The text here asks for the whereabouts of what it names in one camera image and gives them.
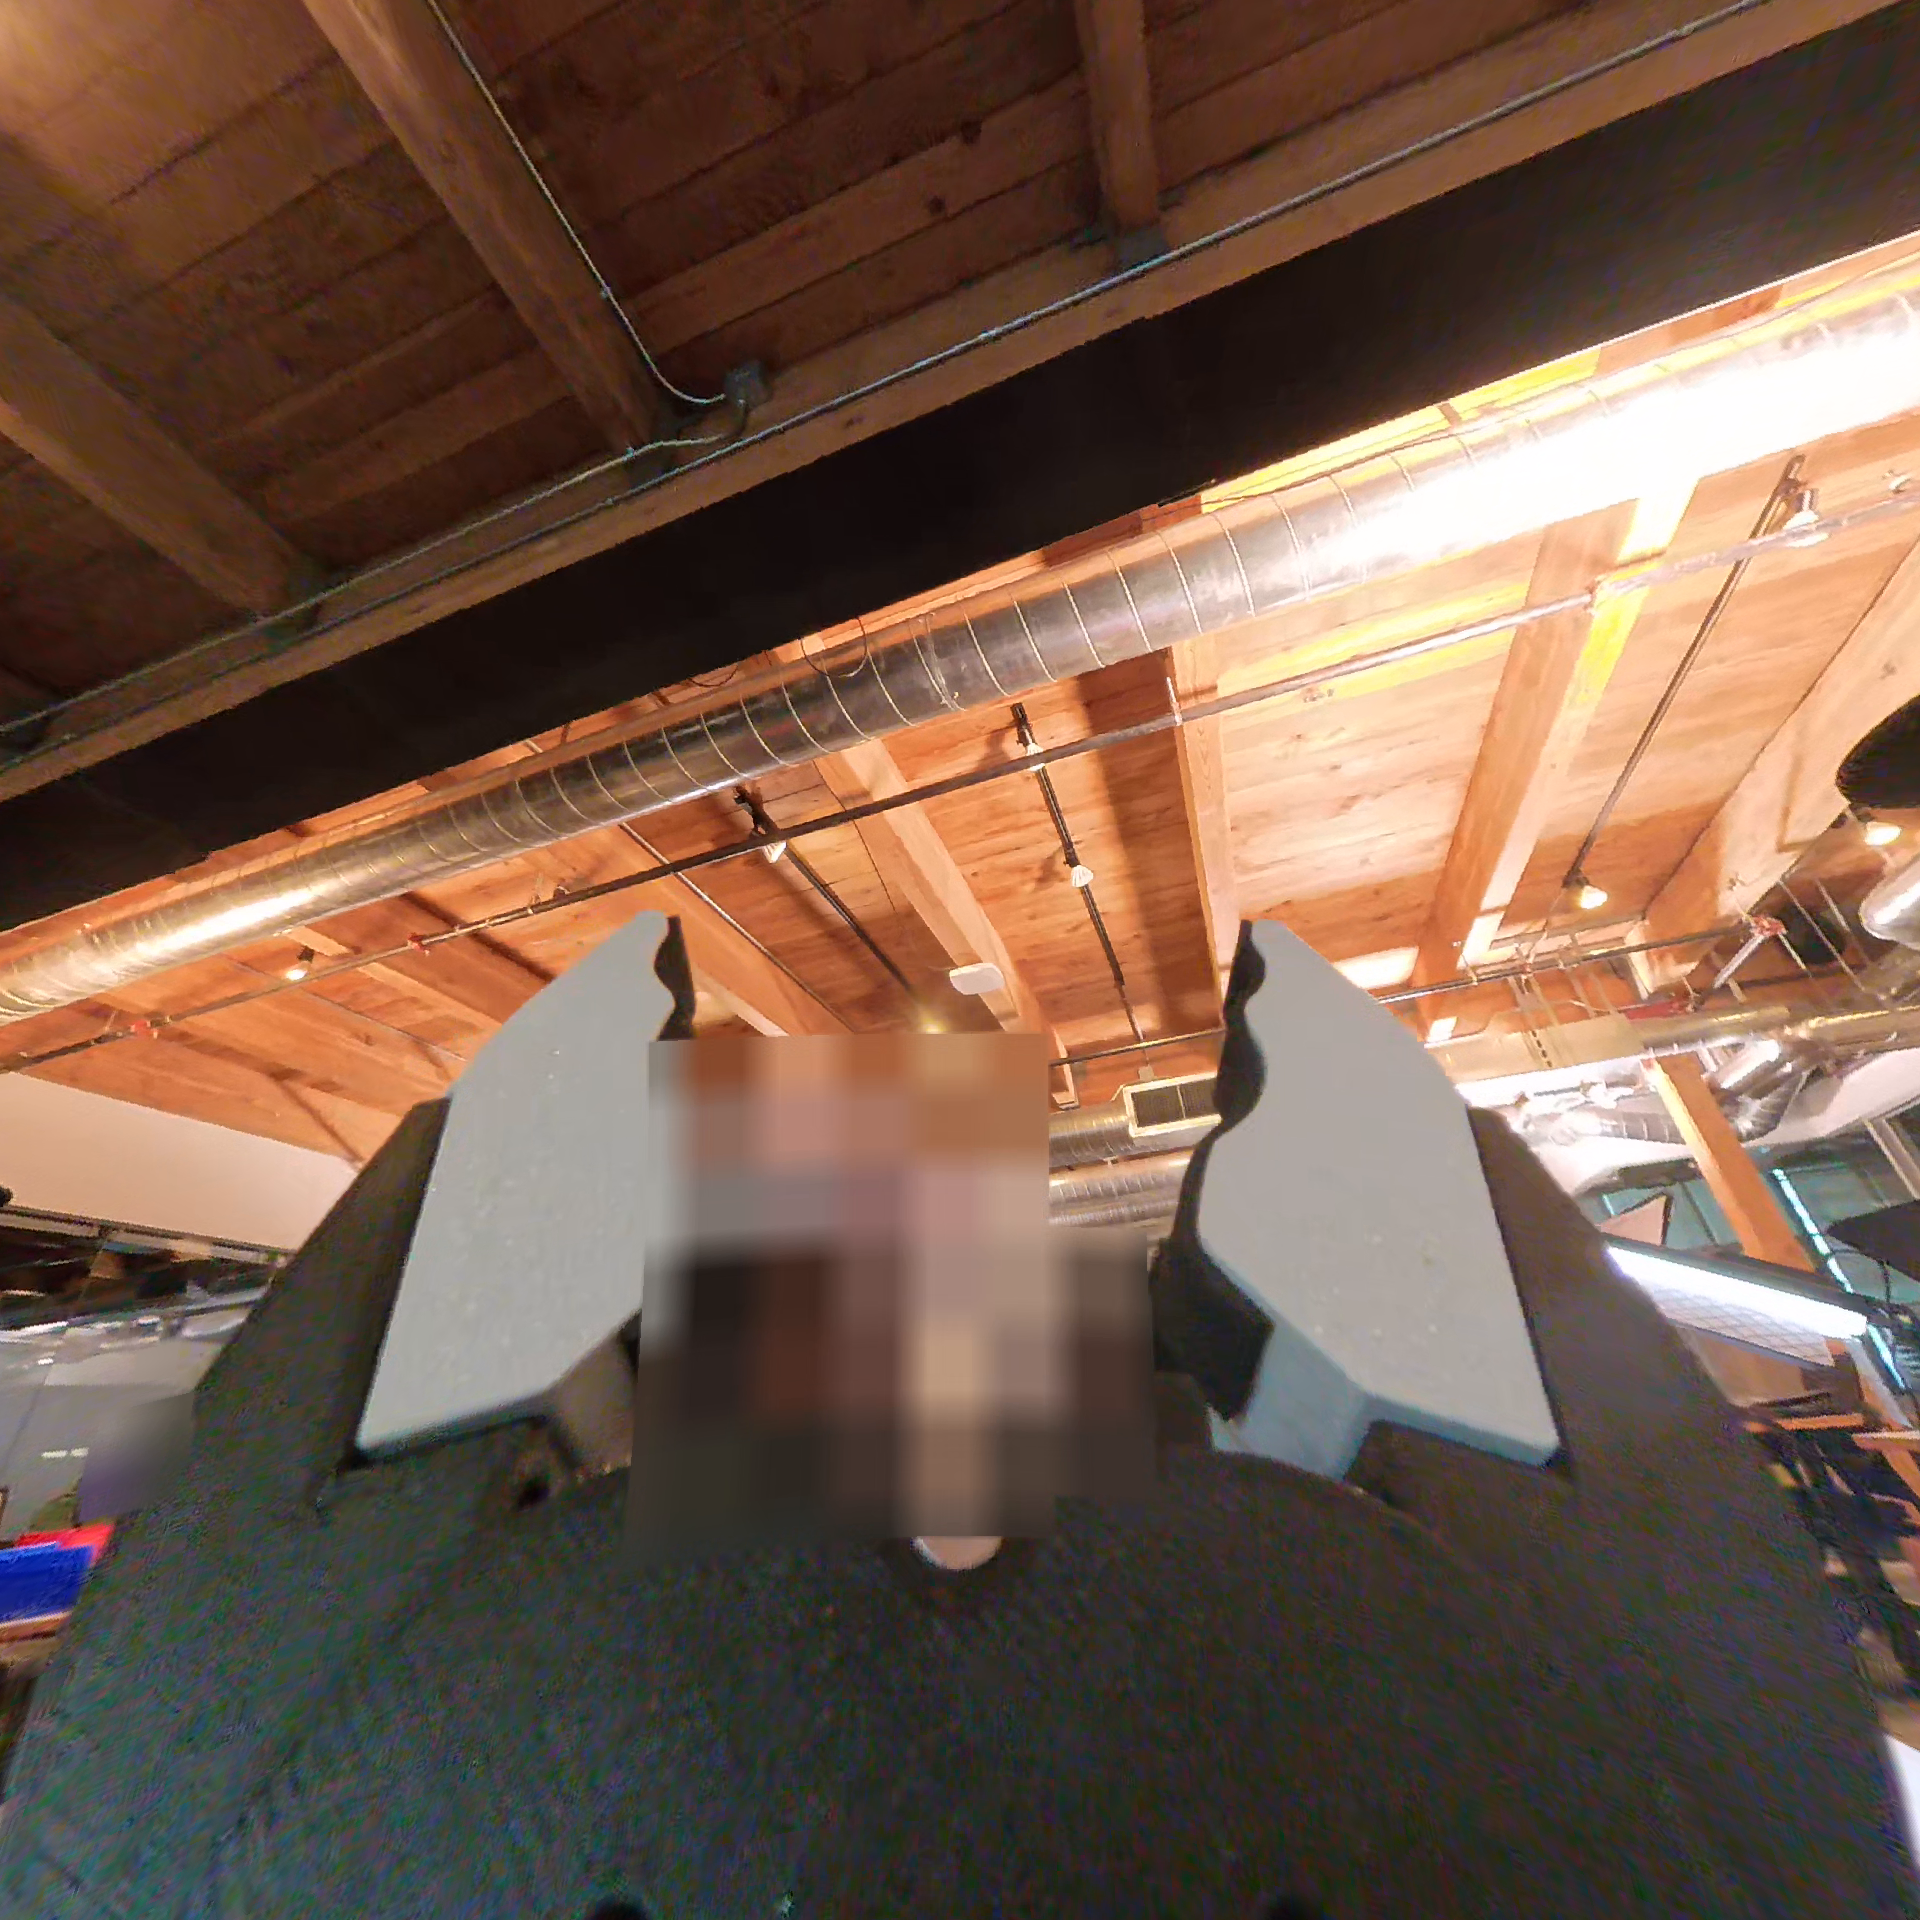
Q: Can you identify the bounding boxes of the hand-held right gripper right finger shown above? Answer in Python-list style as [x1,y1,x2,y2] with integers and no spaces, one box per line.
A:
[1148,919,1562,1484]

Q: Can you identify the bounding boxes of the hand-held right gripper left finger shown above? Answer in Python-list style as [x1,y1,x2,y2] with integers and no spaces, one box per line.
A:
[355,909,699,1455]

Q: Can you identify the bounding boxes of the tube light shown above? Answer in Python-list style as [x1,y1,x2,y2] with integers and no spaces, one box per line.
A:
[1605,1231,1876,1339]

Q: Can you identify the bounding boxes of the blue crate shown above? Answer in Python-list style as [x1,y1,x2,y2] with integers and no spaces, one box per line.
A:
[0,1522,120,1630]

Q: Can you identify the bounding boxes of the silver ceiling duct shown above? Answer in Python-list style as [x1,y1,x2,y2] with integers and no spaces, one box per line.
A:
[0,286,1920,1028]
[1049,1101,1202,1231]

